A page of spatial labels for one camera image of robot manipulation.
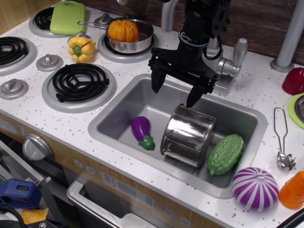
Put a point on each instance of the green plate with metal lid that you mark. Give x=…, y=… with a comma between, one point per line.
x=296, y=109

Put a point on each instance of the silver oven front knob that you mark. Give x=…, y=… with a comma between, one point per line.
x=35, y=148

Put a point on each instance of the silver stove knob back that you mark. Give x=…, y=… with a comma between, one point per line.
x=103, y=21

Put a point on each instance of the stainless steel pot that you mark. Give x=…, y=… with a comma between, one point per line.
x=188, y=135

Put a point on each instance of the grey metal sink basin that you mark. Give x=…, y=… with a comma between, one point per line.
x=112, y=126

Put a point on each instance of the back right stove burner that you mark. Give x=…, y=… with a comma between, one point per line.
x=111, y=55

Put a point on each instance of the metal pasta spoon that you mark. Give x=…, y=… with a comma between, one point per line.
x=284, y=161

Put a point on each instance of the red toy pepper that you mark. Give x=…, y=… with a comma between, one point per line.
x=294, y=81

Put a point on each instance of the silver stove knob middle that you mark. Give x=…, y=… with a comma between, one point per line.
x=49, y=63

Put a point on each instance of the back left stove burner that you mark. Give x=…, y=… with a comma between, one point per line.
x=39, y=24

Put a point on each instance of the silver stove knob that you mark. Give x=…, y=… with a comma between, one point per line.
x=49, y=63
x=13, y=89
x=103, y=21

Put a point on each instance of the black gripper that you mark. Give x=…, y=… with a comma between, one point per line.
x=185, y=64

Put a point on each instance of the green toy bitter melon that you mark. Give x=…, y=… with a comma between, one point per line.
x=225, y=155

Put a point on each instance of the black stove burner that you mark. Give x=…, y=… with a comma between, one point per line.
x=78, y=88
x=15, y=54

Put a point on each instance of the small steel saucepan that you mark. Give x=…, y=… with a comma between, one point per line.
x=146, y=32

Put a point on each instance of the silver oven door handle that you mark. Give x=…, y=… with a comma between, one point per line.
x=128, y=221

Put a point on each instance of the purple toy eggplant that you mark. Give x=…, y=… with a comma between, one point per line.
x=140, y=128

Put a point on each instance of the green cutting board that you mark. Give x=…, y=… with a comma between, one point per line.
x=66, y=16

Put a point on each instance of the yellow toy bell pepper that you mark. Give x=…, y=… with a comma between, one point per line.
x=81, y=49

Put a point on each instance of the orange toy pumpkin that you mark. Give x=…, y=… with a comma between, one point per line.
x=123, y=31

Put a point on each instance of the blue clamp tool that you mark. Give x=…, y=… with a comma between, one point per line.
x=20, y=194

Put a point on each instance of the left black stove burner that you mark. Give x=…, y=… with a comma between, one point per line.
x=15, y=54

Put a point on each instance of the yellow tape piece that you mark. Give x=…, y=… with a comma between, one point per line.
x=30, y=216

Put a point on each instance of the purple striped toy onion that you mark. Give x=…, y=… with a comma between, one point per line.
x=255, y=189

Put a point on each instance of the front black stove burner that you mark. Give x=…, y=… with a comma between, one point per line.
x=78, y=88

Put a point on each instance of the silver toy faucet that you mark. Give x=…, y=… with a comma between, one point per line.
x=227, y=69

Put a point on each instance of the grey vertical pole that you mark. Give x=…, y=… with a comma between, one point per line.
x=283, y=63

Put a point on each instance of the orange toy carrot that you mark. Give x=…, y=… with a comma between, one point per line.
x=291, y=194

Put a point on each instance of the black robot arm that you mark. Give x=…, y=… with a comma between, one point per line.
x=204, y=20

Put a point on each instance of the silver stove knob left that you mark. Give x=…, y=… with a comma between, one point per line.
x=13, y=89

